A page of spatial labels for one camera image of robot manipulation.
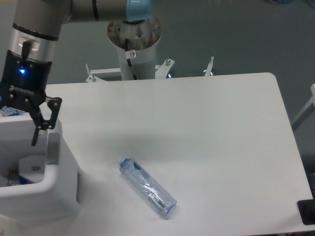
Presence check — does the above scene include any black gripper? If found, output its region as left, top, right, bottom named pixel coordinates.
left=0, top=50, right=62, bottom=146

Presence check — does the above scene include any white plastic wrapper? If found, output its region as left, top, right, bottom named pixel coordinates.
left=18, top=155, right=46, bottom=185

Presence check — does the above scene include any clear plastic water bottle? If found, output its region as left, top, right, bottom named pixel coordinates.
left=118, top=157, right=177, bottom=220

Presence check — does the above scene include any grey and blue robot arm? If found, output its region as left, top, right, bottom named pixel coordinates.
left=0, top=0, right=151, bottom=146

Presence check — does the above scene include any white plastic trash can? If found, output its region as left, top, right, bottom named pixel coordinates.
left=0, top=115, right=81, bottom=221

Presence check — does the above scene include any blue labelled bottle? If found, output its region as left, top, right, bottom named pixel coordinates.
left=0, top=106, right=25, bottom=117

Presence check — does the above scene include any blue snack packet in bin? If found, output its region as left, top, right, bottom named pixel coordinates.
left=8, top=169, right=21, bottom=186

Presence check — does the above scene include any black clamp at table edge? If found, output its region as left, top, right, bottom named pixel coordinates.
left=297, top=199, right=315, bottom=225

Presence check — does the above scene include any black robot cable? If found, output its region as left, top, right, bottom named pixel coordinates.
left=124, top=38, right=138, bottom=80

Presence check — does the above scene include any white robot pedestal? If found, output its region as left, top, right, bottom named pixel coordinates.
left=85, top=14, right=215, bottom=83

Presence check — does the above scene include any white metal frame right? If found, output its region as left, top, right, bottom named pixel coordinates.
left=291, top=84, right=315, bottom=131

